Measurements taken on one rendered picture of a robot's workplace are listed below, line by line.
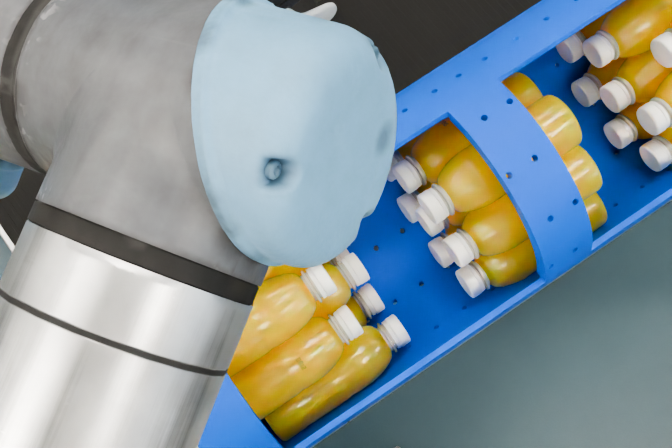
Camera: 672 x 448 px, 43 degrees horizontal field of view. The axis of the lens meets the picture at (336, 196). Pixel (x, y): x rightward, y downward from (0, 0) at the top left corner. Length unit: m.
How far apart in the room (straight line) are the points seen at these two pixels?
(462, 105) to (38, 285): 0.71
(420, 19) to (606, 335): 0.89
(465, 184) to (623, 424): 1.29
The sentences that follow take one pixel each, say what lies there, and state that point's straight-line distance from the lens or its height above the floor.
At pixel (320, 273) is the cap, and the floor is 1.17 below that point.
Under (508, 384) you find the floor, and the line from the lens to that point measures 2.10.
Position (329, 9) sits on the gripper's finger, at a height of 1.56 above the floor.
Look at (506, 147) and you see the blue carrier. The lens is 0.90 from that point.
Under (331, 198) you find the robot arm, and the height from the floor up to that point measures 1.84.
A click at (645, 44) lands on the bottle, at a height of 1.12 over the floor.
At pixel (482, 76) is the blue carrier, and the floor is 1.21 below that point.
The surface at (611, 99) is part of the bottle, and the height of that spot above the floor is 1.07.
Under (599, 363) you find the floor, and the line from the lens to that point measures 2.15.
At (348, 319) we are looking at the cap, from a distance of 0.97.
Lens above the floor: 2.08
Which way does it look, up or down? 75 degrees down
